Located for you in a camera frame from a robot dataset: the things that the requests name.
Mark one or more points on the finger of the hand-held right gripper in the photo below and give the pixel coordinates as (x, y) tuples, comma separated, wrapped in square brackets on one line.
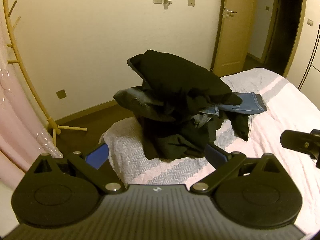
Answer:
[(297, 141)]

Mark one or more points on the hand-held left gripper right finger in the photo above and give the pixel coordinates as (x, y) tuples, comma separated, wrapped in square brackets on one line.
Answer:
[(216, 155)]

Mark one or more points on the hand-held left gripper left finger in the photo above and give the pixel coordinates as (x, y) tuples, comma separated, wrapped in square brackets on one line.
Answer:
[(98, 155)]

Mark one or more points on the black garment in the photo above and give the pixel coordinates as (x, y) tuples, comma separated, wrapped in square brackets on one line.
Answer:
[(170, 142), (241, 126), (175, 75)]

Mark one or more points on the wooden coat rack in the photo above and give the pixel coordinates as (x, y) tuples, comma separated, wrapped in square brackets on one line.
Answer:
[(53, 126)]

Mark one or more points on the blue jeans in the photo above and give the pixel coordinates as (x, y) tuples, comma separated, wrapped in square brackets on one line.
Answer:
[(245, 103)]

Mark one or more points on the dark washed jeans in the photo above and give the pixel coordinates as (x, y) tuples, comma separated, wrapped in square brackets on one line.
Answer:
[(135, 100)]

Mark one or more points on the white wardrobe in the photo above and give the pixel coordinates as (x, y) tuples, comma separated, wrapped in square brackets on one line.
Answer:
[(312, 55)]

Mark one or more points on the wooden door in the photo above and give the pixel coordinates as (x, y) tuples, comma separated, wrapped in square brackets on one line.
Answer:
[(235, 42)]

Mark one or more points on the brass wall socket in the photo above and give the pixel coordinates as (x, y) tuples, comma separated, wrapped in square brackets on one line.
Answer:
[(61, 94)]

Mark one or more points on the white wall plug device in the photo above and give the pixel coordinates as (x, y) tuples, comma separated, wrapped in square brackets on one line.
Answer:
[(167, 0)]

